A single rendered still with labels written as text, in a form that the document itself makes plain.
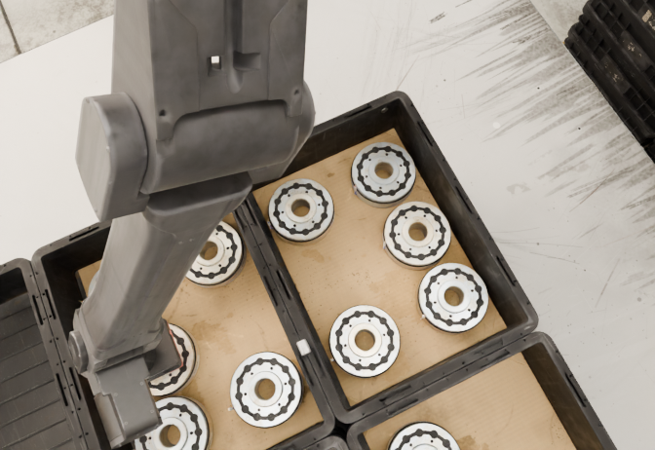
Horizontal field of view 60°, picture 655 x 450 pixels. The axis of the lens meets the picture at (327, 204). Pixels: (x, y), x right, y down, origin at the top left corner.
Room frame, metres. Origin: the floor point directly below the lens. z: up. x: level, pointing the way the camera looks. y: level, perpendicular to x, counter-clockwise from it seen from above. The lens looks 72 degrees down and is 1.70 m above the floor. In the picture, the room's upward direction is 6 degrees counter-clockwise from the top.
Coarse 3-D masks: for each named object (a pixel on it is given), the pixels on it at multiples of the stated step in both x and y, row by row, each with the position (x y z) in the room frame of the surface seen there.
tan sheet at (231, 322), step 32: (192, 288) 0.17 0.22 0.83; (224, 288) 0.17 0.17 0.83; (256, 288) 0.16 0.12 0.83; (192, 320) 0.12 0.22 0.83; (224, 320) 0.12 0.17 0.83; (256, 320) 0.11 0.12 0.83; (224, 352) 0.07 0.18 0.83; (256, 352) 0.07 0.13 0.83; (288, 352) 0.06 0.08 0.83; (192, 384) 0.03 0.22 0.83; (224, 384) 0.02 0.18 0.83; (224, 416) -0.02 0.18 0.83; (320, 416) -0.03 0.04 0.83; (224, 448) -0.06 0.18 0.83; (256, 448) -0.07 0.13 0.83
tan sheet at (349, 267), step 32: (352, 160) 0.36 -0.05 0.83; (256, 192) 0.32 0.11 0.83; (352, 192) 0.30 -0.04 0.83; (416, 192) 0.29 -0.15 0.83; (352, 224) 0.25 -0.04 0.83; (288, 256) 0.21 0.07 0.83; (320, 256) 0.20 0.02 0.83; (352, 256) 0.20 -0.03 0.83; (384, 256) 0.19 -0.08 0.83; (448, 256) 0.18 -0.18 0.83; (320, 288) 0.15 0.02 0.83; (352, 288) 0.15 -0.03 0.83; (384, 288) 0.14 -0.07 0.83; (416, 288) 0.14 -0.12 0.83; (320, 320) 0.10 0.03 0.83; (416, 320) 0.09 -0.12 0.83; (416, 352) 0.04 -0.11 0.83; (448, 352) 0.04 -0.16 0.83; (352, 384) 0.01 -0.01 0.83; (384, 384) 0.00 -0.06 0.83
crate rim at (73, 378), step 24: (240, 216) 0.25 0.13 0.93; (72, 240) 0.24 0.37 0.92; (264, 264) 0.18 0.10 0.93; (48, 288) 0.17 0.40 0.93; (48, 312) 0.14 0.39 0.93; (288, 312) 0.11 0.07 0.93; (288, 336) 0.07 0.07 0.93; (72, 360) 0.07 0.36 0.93; (72, 384) 0.04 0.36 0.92; (312, 384) 0.01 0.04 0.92; (96, 432) -0.02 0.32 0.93; (312, 432) -0.05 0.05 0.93
